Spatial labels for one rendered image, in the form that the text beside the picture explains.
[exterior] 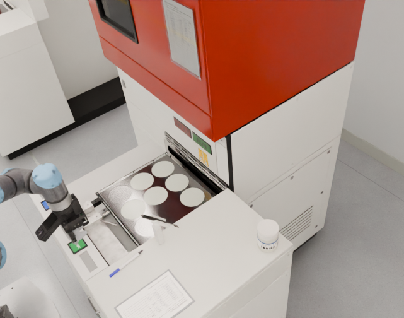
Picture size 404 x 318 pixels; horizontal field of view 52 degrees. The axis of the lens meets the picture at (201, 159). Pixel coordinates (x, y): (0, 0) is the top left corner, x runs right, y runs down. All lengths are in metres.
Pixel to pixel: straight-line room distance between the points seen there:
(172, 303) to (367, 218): 1.74
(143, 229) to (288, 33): 0.88
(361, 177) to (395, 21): 1.04
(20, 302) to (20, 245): 1.31
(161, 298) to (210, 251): 0.23
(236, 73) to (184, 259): 0.64
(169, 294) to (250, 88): 0.72
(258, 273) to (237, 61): 0.68
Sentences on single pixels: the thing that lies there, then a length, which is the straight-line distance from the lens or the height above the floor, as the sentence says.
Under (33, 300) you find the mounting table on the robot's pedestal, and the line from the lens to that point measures 1.70.
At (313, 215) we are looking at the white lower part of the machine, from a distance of 2.40.
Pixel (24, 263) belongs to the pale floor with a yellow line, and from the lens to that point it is 2.90.
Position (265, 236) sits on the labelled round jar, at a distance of 1.36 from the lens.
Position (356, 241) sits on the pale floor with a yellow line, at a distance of 2.71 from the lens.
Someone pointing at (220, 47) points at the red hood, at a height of 1.56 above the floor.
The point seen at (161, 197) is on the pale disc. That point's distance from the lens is 1.71.
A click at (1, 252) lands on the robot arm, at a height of 1.03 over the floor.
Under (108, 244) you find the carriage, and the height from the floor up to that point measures 0.88.
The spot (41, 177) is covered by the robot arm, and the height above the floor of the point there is 1.34.
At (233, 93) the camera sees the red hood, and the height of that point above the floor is 1.38.
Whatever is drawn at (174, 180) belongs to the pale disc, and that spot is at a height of 0.90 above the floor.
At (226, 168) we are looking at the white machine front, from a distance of 1.55.
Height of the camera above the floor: 2.17
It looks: 44 degrees down
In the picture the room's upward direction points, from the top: 7 degrees counter-clockwise
